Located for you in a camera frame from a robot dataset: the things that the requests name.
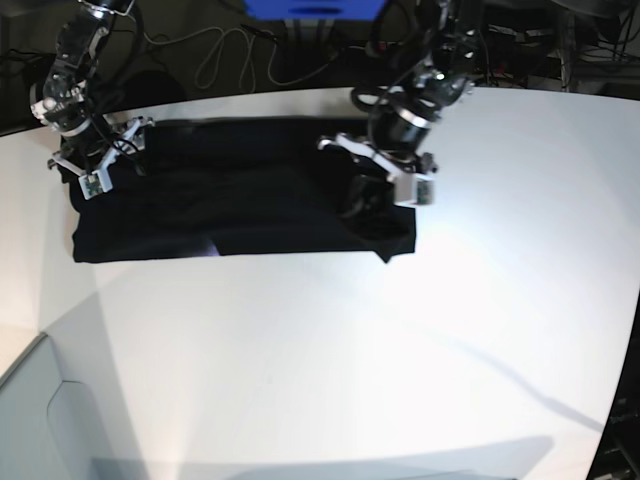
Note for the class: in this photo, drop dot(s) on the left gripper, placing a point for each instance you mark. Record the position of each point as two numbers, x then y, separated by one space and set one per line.
395 130

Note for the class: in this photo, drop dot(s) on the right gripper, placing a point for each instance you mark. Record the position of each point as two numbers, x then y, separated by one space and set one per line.
96 143

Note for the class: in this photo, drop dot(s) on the black T-shirt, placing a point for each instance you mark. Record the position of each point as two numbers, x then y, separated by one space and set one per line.
236 187

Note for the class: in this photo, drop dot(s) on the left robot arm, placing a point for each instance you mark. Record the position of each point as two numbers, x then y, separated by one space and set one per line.
434 69

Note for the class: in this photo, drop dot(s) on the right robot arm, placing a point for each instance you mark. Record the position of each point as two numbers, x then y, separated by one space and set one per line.
72 100

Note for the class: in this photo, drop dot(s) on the blue box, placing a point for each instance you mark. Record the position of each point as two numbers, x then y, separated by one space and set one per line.
359 10

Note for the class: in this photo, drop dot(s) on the grey plastic bin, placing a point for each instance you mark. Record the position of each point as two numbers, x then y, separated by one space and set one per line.
56 427

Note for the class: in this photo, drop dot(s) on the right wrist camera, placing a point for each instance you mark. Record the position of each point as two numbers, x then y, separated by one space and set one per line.
95 183

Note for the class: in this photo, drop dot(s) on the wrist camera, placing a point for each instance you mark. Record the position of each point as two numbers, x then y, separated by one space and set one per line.
95 183
413 190

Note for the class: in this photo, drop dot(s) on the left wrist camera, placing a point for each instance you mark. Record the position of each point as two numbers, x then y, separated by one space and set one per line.
413 190

